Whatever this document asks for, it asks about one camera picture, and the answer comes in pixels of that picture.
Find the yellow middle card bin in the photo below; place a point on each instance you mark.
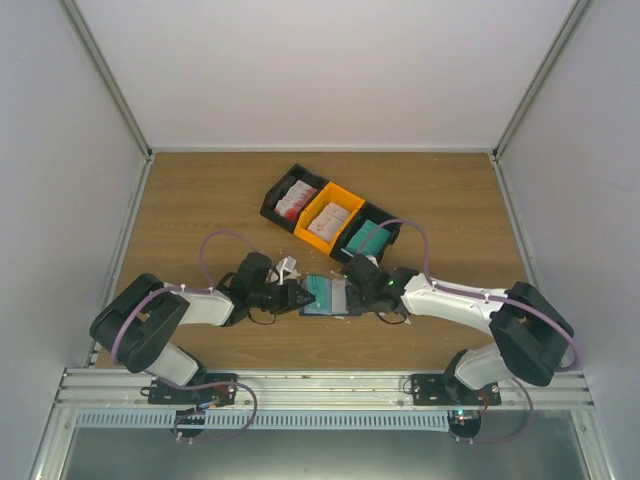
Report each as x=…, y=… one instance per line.
x=330, y=193

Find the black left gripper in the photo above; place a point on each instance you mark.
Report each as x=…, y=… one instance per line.
x=290, y=300

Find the black card bin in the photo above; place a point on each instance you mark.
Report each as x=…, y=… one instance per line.
x=297, y=172
x=371, y=212

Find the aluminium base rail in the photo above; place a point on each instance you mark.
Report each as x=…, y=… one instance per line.
x=313, y=390

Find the teal card stack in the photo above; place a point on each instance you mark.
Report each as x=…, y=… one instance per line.
x=375, y=244

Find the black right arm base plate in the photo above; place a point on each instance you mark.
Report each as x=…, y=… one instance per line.
x=430, y=389

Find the blue card holder wallet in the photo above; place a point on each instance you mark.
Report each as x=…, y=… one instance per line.
x=302, y=310

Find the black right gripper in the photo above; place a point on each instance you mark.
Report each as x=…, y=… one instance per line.
x=354, y=304

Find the black right card bin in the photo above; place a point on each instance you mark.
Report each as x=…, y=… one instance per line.
x=371, y=212

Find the aluminium corner post left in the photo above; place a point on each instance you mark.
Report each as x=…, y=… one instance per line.
x=81, y=27

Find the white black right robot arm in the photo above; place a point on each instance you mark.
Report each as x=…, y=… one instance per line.
x=531, y=341

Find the aluminium corner post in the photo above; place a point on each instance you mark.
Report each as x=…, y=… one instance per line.
x=81, y=27
x=568, y=27

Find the red white card stack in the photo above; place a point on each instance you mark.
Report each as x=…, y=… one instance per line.
x=293, y=201

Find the teal credit card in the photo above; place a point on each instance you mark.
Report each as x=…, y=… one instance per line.
x=321, y=287

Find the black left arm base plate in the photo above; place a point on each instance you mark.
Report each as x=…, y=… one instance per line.
x=217, y=389

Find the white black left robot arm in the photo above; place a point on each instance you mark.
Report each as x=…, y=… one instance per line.
x=137, y=326

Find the aluminium corner post right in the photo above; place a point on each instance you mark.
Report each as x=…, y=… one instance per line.
x=568, y=27

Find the white blossom VIP card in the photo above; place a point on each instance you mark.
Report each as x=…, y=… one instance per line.
x=339, y=301

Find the grey slotted cable duct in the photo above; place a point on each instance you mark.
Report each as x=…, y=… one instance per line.
x=270, y=420

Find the black left card bin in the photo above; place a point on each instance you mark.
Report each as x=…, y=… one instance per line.
x=297, y=172

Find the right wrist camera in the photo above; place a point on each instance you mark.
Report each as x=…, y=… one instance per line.
x=373, y=260

